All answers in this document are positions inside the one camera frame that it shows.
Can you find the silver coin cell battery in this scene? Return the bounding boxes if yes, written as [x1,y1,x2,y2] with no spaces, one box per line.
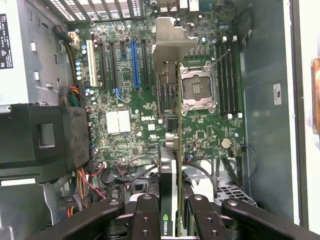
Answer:
[220,137,232,150]

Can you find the green Dell motherboard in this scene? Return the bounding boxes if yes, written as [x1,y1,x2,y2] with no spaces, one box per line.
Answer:
[74,0,247,171]

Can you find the silver chipset heatsink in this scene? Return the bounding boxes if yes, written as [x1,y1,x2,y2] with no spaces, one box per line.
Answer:
[105,109,132,135]

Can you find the grey open PC case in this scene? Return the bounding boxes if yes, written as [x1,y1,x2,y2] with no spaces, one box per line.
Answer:
[0,0,310,240]

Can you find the metal CPU socket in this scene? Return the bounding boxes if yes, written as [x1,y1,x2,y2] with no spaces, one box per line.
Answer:
[178,61,218,117]

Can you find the black plastic fan shroud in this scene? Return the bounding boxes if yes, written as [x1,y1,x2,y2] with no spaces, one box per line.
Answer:
[0,103,91,185]

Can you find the black RAM slot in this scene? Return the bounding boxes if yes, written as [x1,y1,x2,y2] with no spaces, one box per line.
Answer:
[215,36,222,118]
[232,36,240,118]
[221,36,228,118]
[227,36,234,118]

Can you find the blue expansion slot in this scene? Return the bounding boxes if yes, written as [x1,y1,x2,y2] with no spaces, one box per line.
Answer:
[130,39,141,91]

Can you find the long black expansion slot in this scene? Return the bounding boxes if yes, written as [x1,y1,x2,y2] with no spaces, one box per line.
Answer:
[110,41,120,89]
[141,39,151,88]
[98,41,108,89]

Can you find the white PCI expansion slot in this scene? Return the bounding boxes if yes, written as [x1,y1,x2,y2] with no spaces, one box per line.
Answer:
[86,39,98,88]

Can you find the grey power supply unit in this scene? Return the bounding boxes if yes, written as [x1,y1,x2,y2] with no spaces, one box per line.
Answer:
[0,0,76,113]

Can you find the white power connector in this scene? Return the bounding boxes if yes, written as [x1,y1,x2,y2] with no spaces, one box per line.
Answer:
[67,31,81,50]

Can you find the red and black twisted wire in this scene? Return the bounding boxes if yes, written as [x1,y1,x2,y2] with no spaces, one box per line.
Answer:
[84,163,109,201]

